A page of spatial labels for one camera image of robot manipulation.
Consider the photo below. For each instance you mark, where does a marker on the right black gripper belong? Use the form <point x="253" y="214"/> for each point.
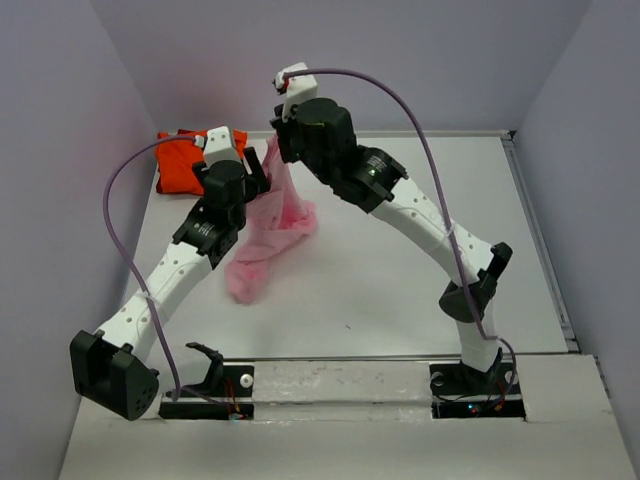
<point x="284" y="130"/>

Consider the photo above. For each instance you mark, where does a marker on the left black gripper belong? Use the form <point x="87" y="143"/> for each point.
<point x="256" y="184"/>

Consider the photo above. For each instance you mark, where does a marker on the pink t shirt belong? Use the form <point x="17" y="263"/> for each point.
<point x="277" y="221"/>

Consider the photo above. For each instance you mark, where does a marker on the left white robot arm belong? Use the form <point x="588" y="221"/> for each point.
<point x="109" y="365"/>

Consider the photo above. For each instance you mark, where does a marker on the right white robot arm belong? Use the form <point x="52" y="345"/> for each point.
<point x="377" y="184"/>

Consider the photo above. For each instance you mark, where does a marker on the folded orange t shirt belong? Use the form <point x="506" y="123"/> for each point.
<point x="175" y="162"/>

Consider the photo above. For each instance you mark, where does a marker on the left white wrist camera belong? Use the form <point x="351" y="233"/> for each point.
<point x="217" y="144"/>

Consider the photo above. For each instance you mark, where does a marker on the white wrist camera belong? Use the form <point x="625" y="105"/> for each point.
<point x="217" y="144"/>
<point x="294" y="88"/>

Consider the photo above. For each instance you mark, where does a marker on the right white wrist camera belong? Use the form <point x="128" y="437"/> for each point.
<point x="294" y="88"/>

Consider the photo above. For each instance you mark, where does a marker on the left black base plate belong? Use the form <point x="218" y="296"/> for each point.
<point x="224" y="394"/>

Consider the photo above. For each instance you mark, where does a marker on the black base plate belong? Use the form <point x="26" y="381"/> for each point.
<point x="459" y="392"/>
<point x="224" y="394"/>

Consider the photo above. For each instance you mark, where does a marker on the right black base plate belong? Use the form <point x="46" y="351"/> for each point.
<point x="459" y="392"/>

